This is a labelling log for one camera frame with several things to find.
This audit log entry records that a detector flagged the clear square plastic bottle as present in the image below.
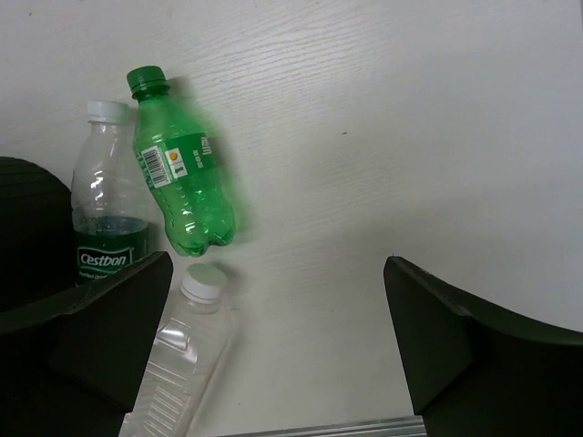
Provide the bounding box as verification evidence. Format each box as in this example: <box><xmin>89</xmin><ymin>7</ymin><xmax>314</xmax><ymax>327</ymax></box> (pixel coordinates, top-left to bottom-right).
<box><xmin>119</xmin><ymin>263</ymin><xmax>234</xmax><ymax>436</ymax></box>

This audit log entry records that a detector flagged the green plastic soda bottle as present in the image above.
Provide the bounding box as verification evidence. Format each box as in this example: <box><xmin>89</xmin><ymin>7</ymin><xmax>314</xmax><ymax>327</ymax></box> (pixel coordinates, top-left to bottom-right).
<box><xmin>127</xmin><ymin>66</ymin><xmax>236</xmax><ymax>257</ymax></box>

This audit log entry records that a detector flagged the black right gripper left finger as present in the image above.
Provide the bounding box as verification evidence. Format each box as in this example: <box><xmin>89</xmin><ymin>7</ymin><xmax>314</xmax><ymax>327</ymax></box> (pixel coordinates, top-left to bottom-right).
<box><xmin>1</xmin><ymin>251</ymin><xmax>173</xmax><ymax>436</ymax></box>

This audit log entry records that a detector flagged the black ribbed plastic bin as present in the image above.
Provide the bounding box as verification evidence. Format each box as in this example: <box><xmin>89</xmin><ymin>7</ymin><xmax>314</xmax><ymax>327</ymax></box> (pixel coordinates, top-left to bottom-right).
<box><xmin>1</xmin><ymin>157</ymin><xmax>77</xmax><ymax>311</ymax></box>

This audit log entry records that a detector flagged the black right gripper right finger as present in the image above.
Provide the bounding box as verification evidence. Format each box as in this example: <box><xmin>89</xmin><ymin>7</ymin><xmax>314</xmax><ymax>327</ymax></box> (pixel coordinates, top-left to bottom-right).
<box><xmin>384</xmin><ymin>256</ymin><xmax>582</xmax><ymax>436</ymax></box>

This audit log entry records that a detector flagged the clear bottle dark green label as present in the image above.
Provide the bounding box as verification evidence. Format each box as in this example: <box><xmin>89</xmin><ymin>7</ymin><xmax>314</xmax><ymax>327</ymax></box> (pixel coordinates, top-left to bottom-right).
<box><xmin>71</xmin><ymin>100</ymin><xmax>150</xmax><ymax>285</ymax></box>

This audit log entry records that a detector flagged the aluminium table edge rail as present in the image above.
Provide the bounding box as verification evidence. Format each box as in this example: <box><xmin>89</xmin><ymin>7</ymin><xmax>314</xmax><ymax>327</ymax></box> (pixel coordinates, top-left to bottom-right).
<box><xmin>228</xmin><ymin>416</ymin><xmax>427</xmax><ymax>437</ymax></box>

